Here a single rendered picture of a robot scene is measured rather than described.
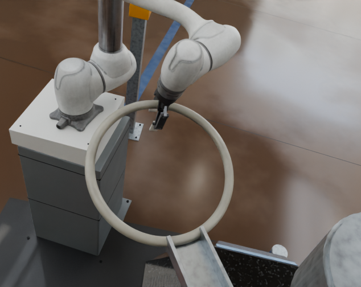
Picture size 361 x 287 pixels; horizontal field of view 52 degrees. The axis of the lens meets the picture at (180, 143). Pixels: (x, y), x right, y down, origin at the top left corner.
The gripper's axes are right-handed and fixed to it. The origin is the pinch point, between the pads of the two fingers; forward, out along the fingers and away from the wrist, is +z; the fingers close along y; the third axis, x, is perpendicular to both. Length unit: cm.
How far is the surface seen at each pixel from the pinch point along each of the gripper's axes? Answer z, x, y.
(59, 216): 90, -31, 18
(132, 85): 105, 11, -78
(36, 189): 75, -43, 8
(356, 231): -78, 7, 55
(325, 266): -79, 1, 59
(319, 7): 219, 307, -319
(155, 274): 37, 8, 52
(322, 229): 105, 147, 22
